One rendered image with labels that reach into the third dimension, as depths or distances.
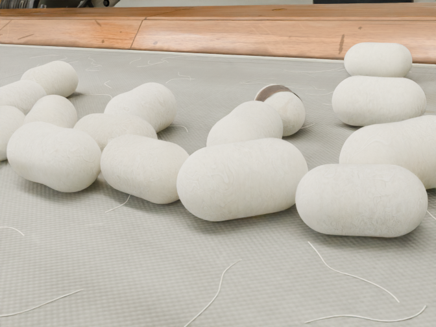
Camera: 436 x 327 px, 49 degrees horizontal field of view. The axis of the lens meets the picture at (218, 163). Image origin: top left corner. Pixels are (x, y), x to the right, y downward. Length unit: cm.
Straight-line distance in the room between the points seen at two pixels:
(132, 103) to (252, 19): 21
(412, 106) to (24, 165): 14
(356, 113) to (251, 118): 5
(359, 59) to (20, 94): 17
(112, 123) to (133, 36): 27
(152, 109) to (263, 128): 5
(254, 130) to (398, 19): 21
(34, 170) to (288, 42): 23
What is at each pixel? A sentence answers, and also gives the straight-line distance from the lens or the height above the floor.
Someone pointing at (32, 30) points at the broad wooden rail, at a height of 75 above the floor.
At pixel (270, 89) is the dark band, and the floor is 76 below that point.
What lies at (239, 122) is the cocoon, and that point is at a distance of 15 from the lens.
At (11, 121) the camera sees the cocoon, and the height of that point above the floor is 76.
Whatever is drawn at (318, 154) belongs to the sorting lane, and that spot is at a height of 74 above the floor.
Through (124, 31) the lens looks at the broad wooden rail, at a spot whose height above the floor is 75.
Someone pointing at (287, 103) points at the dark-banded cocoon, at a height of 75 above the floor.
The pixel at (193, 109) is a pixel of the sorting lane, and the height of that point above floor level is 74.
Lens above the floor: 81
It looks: 23 degrees down
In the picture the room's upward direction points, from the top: 4 degrees counter-clockwise
